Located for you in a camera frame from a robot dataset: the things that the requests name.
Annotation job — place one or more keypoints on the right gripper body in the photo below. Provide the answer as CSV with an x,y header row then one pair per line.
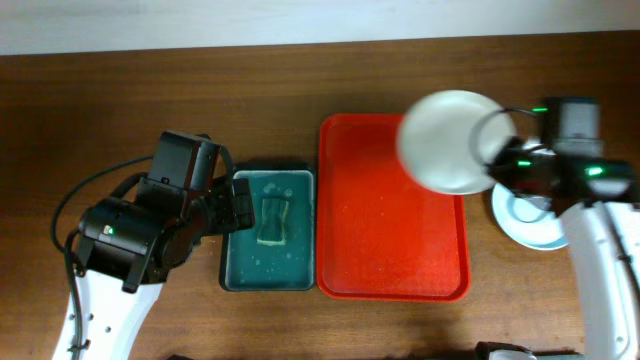
x,y
510,170

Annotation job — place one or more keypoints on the light blue plate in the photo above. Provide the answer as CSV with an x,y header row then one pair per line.
x,y
525,223

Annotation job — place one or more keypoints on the red plastic tray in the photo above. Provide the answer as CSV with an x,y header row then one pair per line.
x,y
380,235

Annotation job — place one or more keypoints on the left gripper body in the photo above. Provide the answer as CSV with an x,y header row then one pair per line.
x,y
221,214

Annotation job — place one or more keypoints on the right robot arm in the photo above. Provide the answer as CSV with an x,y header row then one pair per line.
x,y
596,201

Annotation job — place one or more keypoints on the white plate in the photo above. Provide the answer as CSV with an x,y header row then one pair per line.
x,y
446,139

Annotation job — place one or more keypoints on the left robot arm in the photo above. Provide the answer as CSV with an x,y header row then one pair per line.
x,y
121,253

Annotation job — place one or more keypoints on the dark green tray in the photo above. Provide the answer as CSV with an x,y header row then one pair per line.
x,y
248,266

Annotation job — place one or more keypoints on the green yellow sponge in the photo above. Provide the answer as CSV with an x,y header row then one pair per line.
x,y
273,228

